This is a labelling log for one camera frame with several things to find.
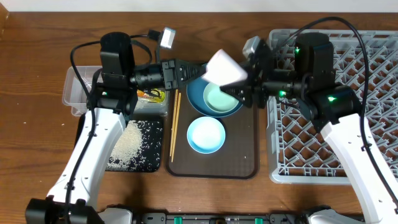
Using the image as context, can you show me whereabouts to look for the pink plastic cup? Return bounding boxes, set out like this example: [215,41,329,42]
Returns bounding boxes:
[201,49,248,86]

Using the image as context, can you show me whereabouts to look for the green yellow snack wrapper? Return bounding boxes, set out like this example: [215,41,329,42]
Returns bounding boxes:
[137,88,165,103]

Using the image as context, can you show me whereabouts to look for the light blue small bowl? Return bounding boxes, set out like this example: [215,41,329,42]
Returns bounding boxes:
[187,116,226,154]

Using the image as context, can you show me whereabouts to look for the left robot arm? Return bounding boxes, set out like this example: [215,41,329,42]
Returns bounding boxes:
[25,32,205,223]

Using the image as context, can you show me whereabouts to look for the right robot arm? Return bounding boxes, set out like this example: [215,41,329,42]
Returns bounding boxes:
[211,32,397,223]

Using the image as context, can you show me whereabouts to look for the grey plastic dishwasher rack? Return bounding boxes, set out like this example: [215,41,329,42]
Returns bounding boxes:
[266,30,397,185]

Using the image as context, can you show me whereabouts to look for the clear plastic waste bin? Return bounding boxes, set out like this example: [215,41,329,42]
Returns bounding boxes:
[63,66,170,117]

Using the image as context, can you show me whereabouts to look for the large dark blue bowl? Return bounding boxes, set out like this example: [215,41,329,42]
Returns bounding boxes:
[187,78,242,118]

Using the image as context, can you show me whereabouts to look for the mint green small bowl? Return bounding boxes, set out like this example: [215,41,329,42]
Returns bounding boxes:
[203,83,239,113]

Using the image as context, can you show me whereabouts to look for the wooden chopstick left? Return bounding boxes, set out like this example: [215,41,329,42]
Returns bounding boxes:
[170,90,179,157]

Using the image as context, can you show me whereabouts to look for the brown plastic serving tray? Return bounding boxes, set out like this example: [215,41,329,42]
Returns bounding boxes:
[164,61,261,180]

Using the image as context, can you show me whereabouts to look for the black plastic tray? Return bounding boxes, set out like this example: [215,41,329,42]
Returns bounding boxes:
[74,112,165,173]

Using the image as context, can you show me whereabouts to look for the spilled white rice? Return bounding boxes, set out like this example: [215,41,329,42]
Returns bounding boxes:
[105,119,162,172]

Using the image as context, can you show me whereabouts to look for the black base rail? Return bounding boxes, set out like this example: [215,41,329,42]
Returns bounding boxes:
[132,212,309,224]

